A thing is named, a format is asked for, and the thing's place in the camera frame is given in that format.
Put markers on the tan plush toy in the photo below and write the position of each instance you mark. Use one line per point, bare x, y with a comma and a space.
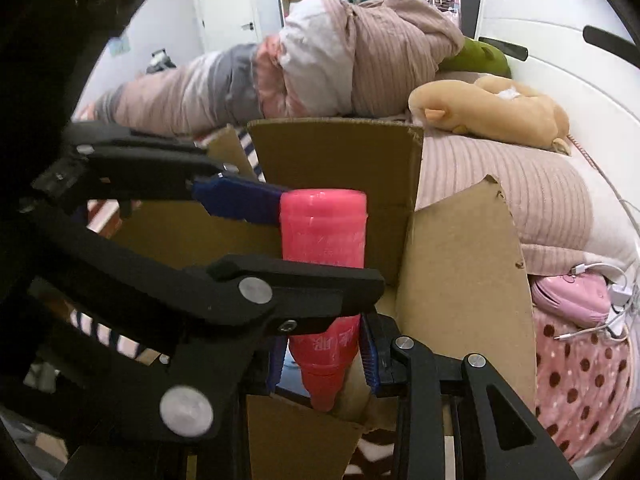
493, 108

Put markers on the pink plastic bottle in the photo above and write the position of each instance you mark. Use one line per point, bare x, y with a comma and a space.
324, 231

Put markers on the rolled striped duvet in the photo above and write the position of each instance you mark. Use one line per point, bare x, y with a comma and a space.
331, 58

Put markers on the white bed headboard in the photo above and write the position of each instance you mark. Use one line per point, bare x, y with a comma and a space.
598, 89

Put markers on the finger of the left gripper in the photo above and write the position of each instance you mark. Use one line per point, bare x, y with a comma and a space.
111, 162

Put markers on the pink polka dot cloth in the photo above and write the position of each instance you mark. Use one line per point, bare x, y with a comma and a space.
587, 385

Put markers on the brown cardboard box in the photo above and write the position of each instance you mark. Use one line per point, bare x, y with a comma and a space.
455, 280

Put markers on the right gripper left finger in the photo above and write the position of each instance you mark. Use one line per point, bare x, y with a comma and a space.
216, 331

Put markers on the white door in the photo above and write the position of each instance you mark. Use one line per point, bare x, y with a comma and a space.
226, 23

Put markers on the striped fleece blanket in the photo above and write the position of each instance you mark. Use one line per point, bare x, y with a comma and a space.
178, 234

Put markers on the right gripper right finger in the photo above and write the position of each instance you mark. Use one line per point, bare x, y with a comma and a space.
495, 435

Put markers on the pink pouch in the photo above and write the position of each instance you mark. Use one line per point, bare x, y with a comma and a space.
581, 299

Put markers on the pink ribbed pillow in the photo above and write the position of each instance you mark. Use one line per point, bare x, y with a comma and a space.
564, 212

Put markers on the green plush toy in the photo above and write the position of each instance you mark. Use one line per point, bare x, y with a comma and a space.
477, 57

